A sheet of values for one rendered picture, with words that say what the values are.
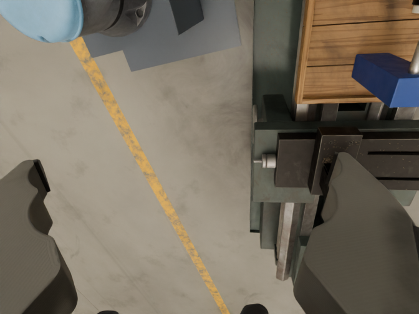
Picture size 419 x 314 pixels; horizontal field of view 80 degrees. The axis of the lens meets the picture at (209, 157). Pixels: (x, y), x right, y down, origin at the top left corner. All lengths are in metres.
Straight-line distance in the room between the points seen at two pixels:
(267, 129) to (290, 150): 0.09
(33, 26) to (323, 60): 0.65
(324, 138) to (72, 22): 0.60
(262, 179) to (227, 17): 0.53
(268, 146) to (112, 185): 1.82
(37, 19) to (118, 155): 1.86
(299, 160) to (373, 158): 0.20
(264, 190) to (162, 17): 0.64
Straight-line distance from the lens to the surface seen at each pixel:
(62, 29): 0.37
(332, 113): 0.87
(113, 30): 0.52
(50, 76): 2.16
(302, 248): 1.18
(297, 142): 0.77
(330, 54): 0.79
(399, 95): 0.63
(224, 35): 0.89
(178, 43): 0.92
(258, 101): 1.17
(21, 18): 0.40
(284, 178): 0.84
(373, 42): 0.82
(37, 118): 2.40
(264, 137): 0.80
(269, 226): 1.42
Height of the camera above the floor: 1.63
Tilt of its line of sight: 56 degrees down
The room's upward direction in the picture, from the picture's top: 167 degrees counter-clockwise
